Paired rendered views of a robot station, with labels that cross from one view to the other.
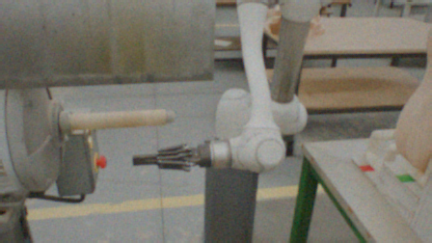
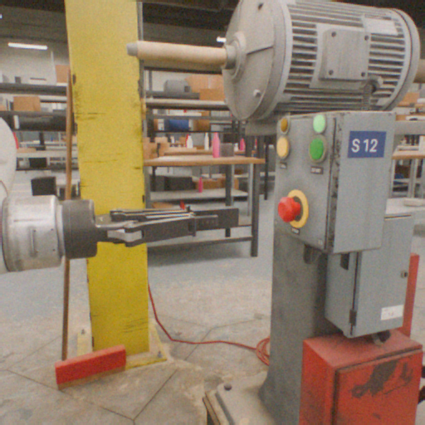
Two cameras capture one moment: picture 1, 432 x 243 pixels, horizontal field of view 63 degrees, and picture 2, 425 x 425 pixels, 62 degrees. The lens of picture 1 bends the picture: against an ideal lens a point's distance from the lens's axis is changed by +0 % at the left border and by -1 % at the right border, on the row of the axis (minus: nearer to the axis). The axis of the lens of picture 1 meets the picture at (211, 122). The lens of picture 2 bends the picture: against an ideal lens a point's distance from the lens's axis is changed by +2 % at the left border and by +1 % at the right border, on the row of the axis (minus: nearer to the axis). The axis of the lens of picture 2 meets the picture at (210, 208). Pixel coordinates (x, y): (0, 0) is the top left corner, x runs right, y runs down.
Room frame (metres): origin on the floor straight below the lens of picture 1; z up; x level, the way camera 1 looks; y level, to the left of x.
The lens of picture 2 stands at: (1.39, 0.11, 1.09)
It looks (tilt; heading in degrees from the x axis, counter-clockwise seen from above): 12 degrees down; 170
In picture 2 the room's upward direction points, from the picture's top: straight up
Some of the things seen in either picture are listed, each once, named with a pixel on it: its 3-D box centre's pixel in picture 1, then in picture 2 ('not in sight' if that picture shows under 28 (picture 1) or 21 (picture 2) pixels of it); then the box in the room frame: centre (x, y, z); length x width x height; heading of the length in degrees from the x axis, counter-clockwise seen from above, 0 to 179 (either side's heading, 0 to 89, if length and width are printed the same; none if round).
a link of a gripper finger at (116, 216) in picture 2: (174, 155); (155, 225); (0.93, 0.11, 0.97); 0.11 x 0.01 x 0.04; 98
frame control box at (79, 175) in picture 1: (51, 166); (347, 192); (0.83, 0.45, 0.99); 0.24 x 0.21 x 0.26; 100
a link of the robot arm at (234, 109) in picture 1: (235, 114); not in sight; (1.44, -0.11, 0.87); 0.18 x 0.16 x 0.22; 88
